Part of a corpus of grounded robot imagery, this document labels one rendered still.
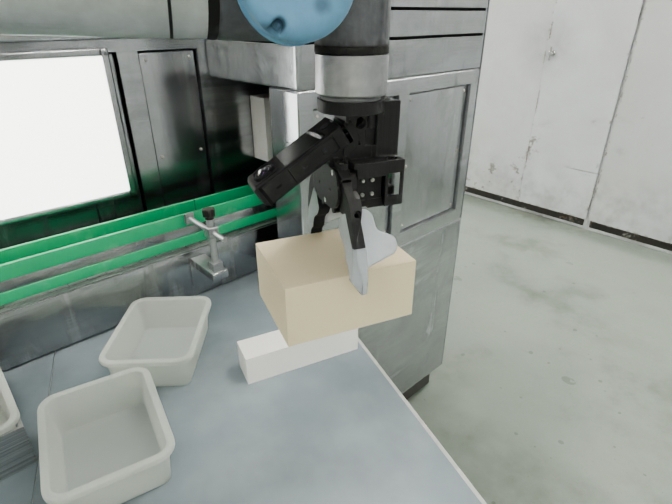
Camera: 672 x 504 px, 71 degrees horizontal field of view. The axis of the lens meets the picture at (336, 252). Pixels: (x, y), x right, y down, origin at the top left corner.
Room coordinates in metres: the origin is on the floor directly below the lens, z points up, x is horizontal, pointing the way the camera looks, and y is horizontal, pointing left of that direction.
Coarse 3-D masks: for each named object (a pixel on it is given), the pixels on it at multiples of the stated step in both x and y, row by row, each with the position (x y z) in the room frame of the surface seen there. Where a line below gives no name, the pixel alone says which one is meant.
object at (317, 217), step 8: (312, 192) 0.55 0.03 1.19; (312, 200) 0.55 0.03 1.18; (320, 200) 0.53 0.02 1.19; (312, 208) 0.55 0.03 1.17; (320, 208) 0.53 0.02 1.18; (328, 208) 0.53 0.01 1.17; (312, 216) 0.55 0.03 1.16; (320, 216) 0.55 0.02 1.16; (328, 216) 0.57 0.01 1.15; (336, 216) 0.57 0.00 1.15; (312, 224) 0.55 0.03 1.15; (320, 224) 0.55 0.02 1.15; (312, 232) 0.56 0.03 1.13
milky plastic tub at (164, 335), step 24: (144, 312) 0.87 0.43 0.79; (168, 312) 0.87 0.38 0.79; (192, 312) 0.87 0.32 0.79; (120, 336) 0.76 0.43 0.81; (144, 336) 0.83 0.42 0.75; (168, 336) 0.83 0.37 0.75; (192, 336) 0.83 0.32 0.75; (120, 360) 0.67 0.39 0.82; (144, 360) 0.67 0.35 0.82; (168, 360) 0.67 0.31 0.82; (192, 360) 0.71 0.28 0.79; (168, 384) 0.68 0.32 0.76
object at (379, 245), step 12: (372, 216) 0.48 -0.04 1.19; (372, 228) 0.47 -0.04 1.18; (348, 240) 0.45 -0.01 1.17; (372, 240) 0.46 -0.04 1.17; (384, 240) 0.47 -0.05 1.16; (348, 252) 0.45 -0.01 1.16; (360, 252) 0.44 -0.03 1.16; (372, 252) 0.45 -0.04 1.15; (384, 252) 0.46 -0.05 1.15; (348, 264) 0.45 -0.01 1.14; (360, 264) 0.44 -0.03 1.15; (372, 264) 0.45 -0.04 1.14; (360, 276) 0.44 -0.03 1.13; (360, 288) 0.44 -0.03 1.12
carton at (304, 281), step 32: (288, 256) 0.49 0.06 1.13; (320, 256) 0.49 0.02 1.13; (288, 288) 0.42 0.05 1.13; (320, 288) 0.43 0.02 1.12; (352, 288) 0.45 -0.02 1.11; (384, 288) 0.46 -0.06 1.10; (288, 320) 0.42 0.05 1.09; (320, 320) 0.43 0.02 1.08; (352, 320) 0.45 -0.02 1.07; (384, 320) 0.47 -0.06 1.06
